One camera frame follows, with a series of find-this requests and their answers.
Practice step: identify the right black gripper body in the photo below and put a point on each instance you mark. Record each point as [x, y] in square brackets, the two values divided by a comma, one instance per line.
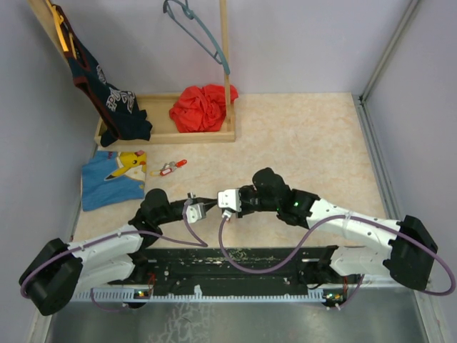
[252, 202]

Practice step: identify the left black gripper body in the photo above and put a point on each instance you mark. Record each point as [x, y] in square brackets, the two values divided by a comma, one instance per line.
[178, 208]

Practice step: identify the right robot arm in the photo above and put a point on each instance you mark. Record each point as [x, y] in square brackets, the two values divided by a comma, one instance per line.
[385, 247]

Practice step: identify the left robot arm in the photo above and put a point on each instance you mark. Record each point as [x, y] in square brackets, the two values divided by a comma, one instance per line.
[61, 270]

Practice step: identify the red crumpled cloth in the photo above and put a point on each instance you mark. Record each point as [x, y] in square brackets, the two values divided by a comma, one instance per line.
[200, 109]

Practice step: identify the blue pikachu shirt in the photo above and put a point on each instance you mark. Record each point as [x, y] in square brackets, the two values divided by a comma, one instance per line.
[113, 177]

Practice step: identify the wooden rack tray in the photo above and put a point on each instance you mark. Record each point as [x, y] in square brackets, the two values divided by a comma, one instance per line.
[157, 106]

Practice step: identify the dark navy jersey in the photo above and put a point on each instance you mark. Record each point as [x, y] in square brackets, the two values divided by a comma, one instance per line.
[119, 109]

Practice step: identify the teal clothes hanger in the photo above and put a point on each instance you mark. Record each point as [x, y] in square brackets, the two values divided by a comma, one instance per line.
[189, 21]

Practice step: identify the yellow clothes hanger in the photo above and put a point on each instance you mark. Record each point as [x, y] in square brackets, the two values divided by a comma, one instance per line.
[65, 37]

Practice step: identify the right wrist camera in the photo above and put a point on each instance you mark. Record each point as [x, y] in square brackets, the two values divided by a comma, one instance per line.
[229, 202]

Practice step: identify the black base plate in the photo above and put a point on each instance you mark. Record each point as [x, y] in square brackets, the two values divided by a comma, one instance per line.
[205, 275]

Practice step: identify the aluminium frame rail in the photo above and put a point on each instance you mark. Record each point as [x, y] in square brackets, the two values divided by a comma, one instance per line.
[409, 119]

